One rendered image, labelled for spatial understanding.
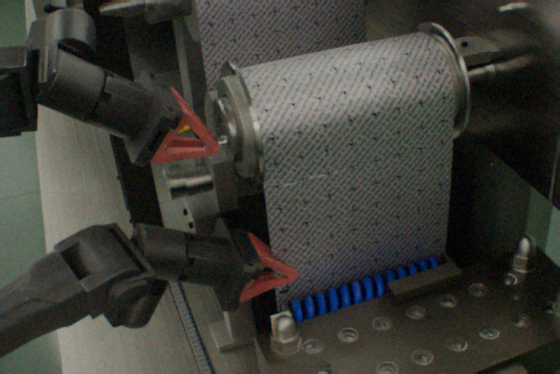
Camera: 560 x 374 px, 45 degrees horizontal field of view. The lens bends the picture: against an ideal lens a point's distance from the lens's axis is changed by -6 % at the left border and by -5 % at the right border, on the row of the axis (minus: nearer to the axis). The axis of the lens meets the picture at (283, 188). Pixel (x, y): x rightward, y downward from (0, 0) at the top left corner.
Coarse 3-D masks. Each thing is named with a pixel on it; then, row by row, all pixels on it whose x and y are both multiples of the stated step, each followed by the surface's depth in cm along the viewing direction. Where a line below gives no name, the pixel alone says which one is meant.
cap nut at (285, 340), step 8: (280, 320) 78; (288, 320) 79; (280, 328) 78; (288, 328) 78; (296, 328) 80; (272, 336) 80; (280, 336) 79; (288, 336) 79; (296, 336) 80; (272, 344) 80; (280, 344) 79; (288, 344) 79; (296, 344) 80; (280, 352) 80; (288, 352) 80; (296, 352) 80
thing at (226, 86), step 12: (444, 48) 81; (228, 84) 76; (456, 84) 80; (228, 96) 77; (240, 96) 74; (456, 96) 80; (240, 108) 74; (456, 108) 81; (240, 120) 74; (240, 132) 75; (252, 144) 74; (252, 156) 75; (240, 168) 80; (252, 168) 77
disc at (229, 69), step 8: (224, 64) 79; (232, 64) 76; (224, 72) 80; (232, 72) 76; (240, 80) 74; (240, 88) 74; (248, 96) 73; (248, 104) 73; (248, 112) 73; (256, 120) 72; (256, 128) 72; (256, 136) 73; (256, 144) 73; (256, 152) 74; (256, 160) 75; (264, 160) 74; (256, 168) 76; (264, 168) 75; (256, 176) 77; (264, 176) 76; (248, 184) 82; (256, 184) 78
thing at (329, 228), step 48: (288, 192) 78; (336, 192) 81; (384, 192) 83; (432, 192) 86; (288, 240) 82; (336, 240) 85; (384, 240) 87; (432, 240) 90; (288, 288) 86; (336, 288) 89
